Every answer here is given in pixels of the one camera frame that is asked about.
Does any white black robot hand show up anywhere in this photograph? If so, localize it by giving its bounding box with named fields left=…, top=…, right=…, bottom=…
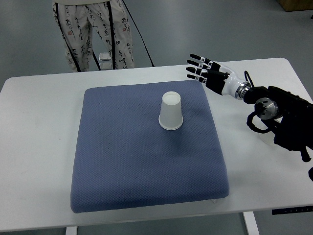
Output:
left=186, top=53, right=251, bottom=100

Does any white paper cup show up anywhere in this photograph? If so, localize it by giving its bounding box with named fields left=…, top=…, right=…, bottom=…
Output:
left=158, top=91, right=183, bottom=131
left=259, top=131, right=275, bottom=145

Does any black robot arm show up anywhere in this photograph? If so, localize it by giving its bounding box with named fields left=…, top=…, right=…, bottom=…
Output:
left=187, top=54, right=313, bottom=163

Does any white paper cup on mat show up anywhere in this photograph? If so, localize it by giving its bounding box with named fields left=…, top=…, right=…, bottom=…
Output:
left=158, top=91, right=183, bottom=131

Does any cardboard box corner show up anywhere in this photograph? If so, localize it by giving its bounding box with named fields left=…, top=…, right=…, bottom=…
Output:
left=278, top=0, right=313, bottom=12

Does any lower metal floor plate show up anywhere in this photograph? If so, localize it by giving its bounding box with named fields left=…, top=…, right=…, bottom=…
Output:
left=99, top=62, right=112, bottom=71

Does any metal floor plate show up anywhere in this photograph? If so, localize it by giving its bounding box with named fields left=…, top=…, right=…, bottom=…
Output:
left=99, top=62, right=112, bottom=71
left=99, top=52, right=112, bottom=61

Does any upper metal floor plate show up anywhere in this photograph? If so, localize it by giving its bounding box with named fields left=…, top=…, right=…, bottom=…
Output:
left=99, top=52, right=112, bottom=61

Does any blue textured cushion mat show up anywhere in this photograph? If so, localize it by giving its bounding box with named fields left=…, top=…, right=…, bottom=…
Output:
left=70, top=80, right=229, bottom=213

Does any person in patterned white trousers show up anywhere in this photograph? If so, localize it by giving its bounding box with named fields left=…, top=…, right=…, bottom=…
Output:
left=52, top=0, right=135, bottom=73

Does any white table leg right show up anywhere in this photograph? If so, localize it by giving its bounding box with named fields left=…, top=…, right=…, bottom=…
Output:
left=243, top=211, right=260, bottom=235

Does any white table leg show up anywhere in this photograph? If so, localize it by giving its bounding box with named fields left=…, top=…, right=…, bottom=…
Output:
left=243, top=211, right=260, bottom=235
left=65, top=226, right=78, bottom=235

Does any black table control panel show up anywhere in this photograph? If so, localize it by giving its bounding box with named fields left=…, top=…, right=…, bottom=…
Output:
left=271, top=206, right=313, bottom=215

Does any white table leg left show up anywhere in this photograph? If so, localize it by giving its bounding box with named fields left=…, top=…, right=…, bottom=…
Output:
left=65, top=226, right=78, bottom=235

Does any black cable on floor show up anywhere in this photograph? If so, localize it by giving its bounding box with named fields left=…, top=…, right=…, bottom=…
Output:
left=121, top=0, right=156, bottom=67

